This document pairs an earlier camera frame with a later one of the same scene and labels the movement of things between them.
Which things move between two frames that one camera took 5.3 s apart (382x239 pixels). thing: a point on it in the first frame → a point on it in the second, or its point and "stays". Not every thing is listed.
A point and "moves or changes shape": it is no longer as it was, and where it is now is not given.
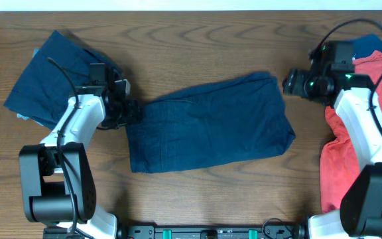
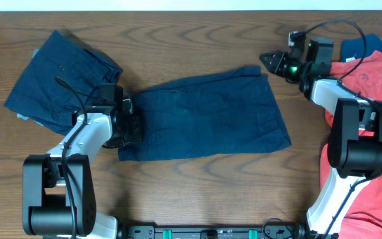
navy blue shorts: [209, 122] moves or changes shape
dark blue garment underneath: [367, 44] stays
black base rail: [212, 232] stays
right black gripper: [295, 81] → [279, 60]
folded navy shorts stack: [58, 68] stays
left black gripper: [134, 108] → [138, 133]
